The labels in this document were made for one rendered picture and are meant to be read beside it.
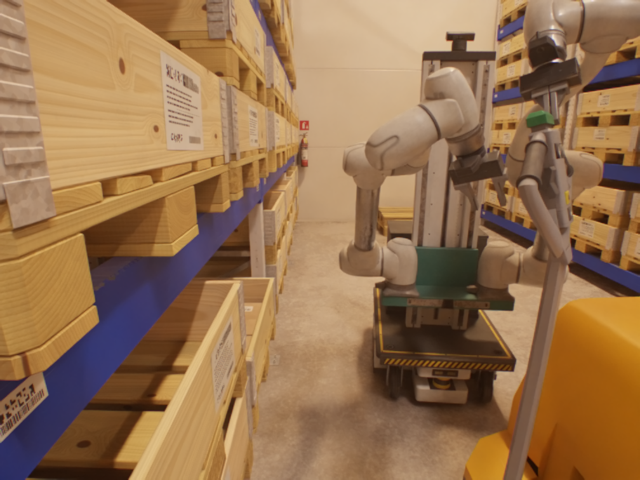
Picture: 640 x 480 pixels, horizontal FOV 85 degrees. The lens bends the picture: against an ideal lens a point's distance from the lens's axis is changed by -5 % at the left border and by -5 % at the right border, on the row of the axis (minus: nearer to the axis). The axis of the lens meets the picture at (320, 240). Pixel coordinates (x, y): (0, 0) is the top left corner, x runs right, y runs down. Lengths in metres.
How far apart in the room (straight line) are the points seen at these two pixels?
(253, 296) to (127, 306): 1.52
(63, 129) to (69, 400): 0.31
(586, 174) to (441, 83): 0.79
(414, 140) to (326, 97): 5.31
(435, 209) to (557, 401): 1.13
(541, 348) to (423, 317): 1.34
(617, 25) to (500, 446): 1.29
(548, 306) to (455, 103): 0.50
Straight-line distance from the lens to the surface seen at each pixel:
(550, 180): 0.82
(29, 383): 0.48
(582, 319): 1.32
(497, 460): 1.50
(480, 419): 2.20
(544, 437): 1.36
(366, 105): 6.23
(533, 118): 0.87
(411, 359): 1.96
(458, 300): 1.97
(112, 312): 0.60
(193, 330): 1.21
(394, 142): 0.89
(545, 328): 0.96
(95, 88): 0.47
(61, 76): 0.42
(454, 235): 2.11
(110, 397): 1.08
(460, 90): 0.95
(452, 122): 0.95
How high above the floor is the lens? 1.37
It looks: 15 degrees down
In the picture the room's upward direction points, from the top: straight up
